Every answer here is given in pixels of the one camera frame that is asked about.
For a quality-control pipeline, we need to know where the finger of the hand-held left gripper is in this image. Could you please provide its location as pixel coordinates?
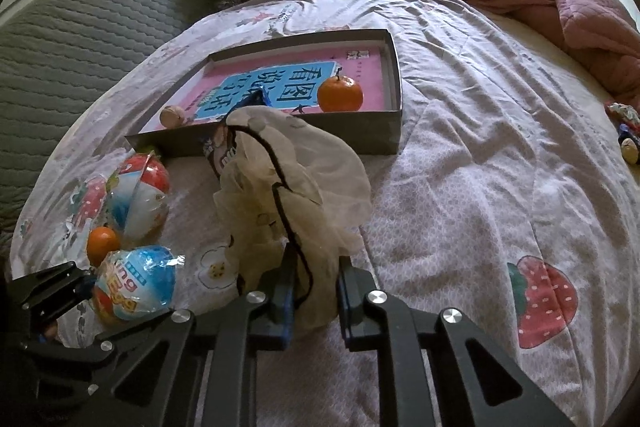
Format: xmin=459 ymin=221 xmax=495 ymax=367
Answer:
xmin=5 ymin=261 xmax=98 ymax=325
xmin=20 ymin=309 xmax=176 ymax=368

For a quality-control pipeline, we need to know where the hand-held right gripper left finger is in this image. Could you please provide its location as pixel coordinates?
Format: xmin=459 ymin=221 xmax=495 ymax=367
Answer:
xmin=97 ymin=251 xmax=302 ymax=427

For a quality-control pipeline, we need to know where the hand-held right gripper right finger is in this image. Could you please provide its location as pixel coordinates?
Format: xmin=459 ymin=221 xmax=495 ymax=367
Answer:
xmin=338 ymin=256 xmax=573 ymax=427

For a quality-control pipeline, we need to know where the clear plastic snack bag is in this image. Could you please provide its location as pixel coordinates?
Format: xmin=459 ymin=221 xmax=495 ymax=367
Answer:
xmin=92 ymin=246 xmax=186 ymax=325

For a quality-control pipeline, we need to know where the small tangerine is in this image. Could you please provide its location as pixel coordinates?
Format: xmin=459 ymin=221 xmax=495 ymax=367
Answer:
xmin=86 ymin=227 xmax=122 ymax=268

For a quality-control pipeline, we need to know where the red candy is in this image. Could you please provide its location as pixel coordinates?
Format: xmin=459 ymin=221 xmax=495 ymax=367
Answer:
xmin=107 ymin=151 xmax=171 ymax=242

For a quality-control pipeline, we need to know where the blue snack packet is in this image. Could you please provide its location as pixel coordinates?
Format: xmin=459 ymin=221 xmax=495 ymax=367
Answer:
xmin=202 ymin=89 xmax=273 ymax=180

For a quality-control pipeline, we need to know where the large tangerine with leaf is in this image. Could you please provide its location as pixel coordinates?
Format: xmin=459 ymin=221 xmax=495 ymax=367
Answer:
xmin=317 ymin=69 xmax=364 ymax=113

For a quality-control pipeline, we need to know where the walnut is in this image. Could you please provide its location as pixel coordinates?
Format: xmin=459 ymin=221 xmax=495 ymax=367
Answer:
xmin=159 ymin=105 xmax=188 ymax=128

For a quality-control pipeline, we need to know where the printed strawberry bed sheet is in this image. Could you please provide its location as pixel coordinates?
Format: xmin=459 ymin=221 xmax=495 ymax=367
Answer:
xmin=10 ymin=0 xmax=636 ymax=427

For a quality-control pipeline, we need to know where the pink and blue book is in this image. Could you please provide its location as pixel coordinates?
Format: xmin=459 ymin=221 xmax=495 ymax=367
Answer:
xmin=145 ymin=47 xmax=388 ymax=128

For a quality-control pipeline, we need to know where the grey quilted mattress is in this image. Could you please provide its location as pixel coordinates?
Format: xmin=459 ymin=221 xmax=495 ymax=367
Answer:
xmin=0 ymin=0 xmax=221 ymax=248

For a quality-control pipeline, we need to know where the pink quilt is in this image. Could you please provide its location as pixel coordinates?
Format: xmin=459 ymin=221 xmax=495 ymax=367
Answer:
xmin=448 ymin=0 xmax=640 ymax=108

